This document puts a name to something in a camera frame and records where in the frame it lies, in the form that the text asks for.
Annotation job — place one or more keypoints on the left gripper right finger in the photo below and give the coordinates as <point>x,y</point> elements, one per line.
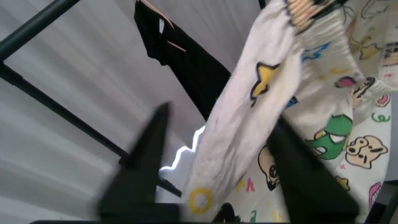
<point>311,193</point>

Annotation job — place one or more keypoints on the black garment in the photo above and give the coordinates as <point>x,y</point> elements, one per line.
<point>192,71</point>

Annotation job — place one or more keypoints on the black clothes rack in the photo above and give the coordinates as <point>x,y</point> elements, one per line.
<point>31,26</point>

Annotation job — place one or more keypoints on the pink clothes hanger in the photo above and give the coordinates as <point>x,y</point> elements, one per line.
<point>175,46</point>

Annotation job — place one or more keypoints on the white curtain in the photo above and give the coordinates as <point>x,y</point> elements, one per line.
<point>93,62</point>

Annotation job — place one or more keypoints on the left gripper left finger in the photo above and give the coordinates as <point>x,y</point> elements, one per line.
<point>136,186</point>

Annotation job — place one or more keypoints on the cream printed garment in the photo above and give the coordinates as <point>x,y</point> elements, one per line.
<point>248,124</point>

